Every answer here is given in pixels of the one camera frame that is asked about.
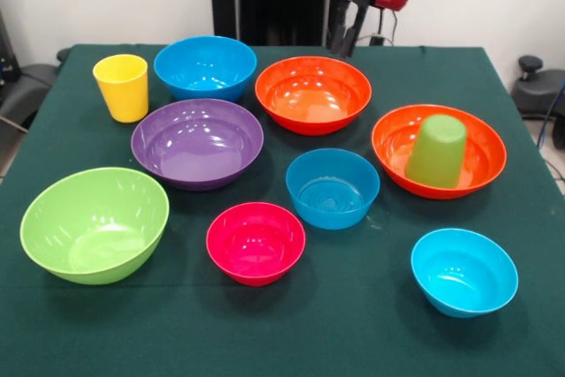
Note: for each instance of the large blue plastic bowl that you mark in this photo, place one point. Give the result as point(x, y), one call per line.
point(205, 68)

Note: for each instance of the small cyan plastic bowl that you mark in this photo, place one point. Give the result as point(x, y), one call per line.
point(463, 271)

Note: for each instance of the orange plastic bowl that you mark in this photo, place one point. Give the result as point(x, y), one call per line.
point(481, 152)
point(313, 96)

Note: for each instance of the large green plastic bowl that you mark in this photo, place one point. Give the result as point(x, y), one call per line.
point(93, 227)

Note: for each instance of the purple plastic bowl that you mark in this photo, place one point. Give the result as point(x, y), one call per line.
point(196, 143)

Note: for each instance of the green plastic cup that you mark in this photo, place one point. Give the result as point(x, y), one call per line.
point(437, 152)

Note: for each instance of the small dark blue bowl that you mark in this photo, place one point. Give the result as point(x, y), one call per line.
point(333, 190)

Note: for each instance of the black equipment base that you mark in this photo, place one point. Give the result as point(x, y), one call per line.
point(534, 94)
point(31, 81)

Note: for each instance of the yellow plastic cup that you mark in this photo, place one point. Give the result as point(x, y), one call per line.
point(122, 94)

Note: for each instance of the pink plastic bowl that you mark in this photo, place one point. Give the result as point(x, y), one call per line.
point(256, 243)

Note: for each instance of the dark green tablecloth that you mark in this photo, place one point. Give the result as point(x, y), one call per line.
point(265, 333)

